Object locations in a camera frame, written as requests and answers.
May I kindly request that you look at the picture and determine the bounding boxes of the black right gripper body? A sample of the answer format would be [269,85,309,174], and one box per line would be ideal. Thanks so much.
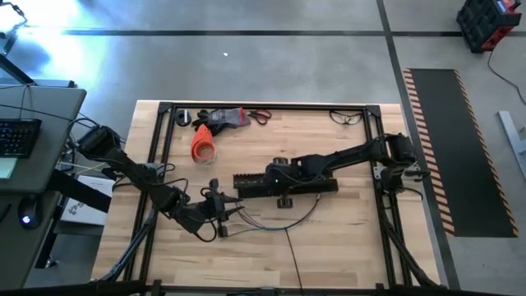
[262,157,299,197]

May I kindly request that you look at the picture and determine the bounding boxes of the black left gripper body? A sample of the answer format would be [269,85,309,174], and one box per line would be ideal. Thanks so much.
[176,195,227,234]

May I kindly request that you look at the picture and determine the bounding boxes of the red cable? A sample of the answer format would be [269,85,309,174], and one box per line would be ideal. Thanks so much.
[236,201,264,229]

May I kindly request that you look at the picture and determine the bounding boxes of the white cable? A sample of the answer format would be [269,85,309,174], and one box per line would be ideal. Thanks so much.
[224,221,268,239]

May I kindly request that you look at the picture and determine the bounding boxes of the bundle of coloured wires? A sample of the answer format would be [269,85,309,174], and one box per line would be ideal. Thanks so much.
[245,192,322,232]

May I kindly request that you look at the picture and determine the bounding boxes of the orange tape roll dispenser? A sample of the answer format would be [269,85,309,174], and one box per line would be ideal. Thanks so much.
[189,123,218,164]

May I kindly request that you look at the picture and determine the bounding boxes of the grey work glove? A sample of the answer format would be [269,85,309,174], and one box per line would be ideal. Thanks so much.
[205,107,251,129]

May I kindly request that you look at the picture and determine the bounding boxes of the clear safety glasses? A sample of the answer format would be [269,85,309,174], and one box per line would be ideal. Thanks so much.
[328,109,363,126]

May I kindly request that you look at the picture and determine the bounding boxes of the black work glove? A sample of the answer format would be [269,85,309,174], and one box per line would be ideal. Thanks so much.
[191,109,227,136]

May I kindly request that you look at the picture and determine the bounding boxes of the black round tape roll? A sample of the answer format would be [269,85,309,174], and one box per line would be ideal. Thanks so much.
[173,109,192,127]

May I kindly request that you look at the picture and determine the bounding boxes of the white cardboard box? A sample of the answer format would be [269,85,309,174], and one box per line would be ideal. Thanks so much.
[59,174,114,226]

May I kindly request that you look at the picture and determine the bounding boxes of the grey desk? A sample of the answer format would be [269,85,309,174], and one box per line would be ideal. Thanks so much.
[0,85,87,291]

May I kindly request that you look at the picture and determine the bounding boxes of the black hazard-striped floor mat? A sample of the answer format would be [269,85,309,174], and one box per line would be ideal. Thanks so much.
[402,67,519,238]

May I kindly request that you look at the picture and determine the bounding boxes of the black computer mouse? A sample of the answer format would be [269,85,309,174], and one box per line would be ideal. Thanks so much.
[17,193,42,230]

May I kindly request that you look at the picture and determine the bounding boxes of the black keyboard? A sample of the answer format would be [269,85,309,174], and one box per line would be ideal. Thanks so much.
[0,118,43,160]

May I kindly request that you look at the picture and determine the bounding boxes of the green sticky note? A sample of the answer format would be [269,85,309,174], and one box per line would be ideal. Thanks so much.
[0,157,18,180]

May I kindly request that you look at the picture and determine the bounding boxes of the grey metal beam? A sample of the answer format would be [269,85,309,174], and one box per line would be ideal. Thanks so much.
[496,109,526,182]

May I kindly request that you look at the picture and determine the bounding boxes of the black red tool box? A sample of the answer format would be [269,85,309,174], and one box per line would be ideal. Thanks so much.
[455,0,523,53]

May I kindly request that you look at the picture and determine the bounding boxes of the black flat duct cover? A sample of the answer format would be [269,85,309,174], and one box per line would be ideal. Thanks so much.
[237,179,340,200]

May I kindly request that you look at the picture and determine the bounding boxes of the red-handled scissors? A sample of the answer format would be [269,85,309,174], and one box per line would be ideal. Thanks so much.
[247,109,273,126]

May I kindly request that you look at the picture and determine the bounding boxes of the black aluminium table frame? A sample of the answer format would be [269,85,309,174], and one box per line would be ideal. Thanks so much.
[92,101,443,296]

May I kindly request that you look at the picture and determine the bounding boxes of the black floor cable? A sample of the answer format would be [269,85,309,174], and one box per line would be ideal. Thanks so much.
[487,44,526,107]

